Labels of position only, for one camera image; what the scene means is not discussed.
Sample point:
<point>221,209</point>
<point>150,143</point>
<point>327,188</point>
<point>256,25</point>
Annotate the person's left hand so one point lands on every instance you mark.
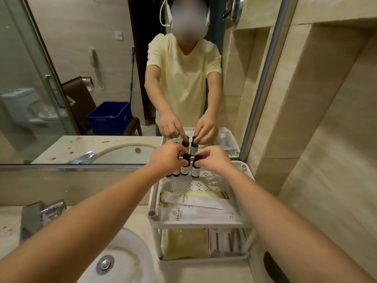
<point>166,157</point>

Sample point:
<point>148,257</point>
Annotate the person's right hand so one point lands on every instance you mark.
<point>216,160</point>

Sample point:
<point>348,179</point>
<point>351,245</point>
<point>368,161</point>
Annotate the person's right thumb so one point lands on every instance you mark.
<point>201,164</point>

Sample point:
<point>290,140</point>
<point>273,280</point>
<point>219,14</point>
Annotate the person's left thumb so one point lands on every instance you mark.
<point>177,163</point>

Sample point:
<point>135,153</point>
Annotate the small black-capped toiletry bottle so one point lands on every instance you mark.
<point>185,170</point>
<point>195,172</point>
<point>176,173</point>

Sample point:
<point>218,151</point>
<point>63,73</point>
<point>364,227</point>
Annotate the person's right forearm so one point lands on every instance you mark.
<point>291,232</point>

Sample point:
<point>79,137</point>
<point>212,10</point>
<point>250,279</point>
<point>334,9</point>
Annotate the person's left forearm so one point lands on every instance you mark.
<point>79,223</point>

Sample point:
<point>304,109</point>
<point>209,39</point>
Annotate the white plastic tiered rack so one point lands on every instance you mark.
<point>203,184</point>

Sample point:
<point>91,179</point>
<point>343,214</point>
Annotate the pale yellow flat packet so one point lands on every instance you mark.
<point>206,193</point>

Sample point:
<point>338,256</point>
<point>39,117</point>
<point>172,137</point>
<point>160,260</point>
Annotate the long white paper sachet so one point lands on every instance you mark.
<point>200,216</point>

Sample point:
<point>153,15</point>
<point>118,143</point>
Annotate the clear wrapped toothbrush packets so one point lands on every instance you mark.
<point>225,241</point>

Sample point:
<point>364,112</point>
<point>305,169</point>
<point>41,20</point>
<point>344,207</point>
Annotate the yellow folded cloth pack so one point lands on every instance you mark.
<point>185,244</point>

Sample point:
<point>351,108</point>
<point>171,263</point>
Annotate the blue plastic crate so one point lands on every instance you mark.
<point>109,117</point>

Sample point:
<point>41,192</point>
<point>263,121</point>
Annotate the white ceramic sink basin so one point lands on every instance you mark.
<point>132,256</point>

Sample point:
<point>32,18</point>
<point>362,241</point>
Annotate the chrome sink drain plug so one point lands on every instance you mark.
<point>105,264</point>

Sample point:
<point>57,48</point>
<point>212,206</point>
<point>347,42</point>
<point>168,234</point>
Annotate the chrome sink faucet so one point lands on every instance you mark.
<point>34,216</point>

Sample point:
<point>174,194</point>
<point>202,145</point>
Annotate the large wall mirror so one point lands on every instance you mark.
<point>97,55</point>

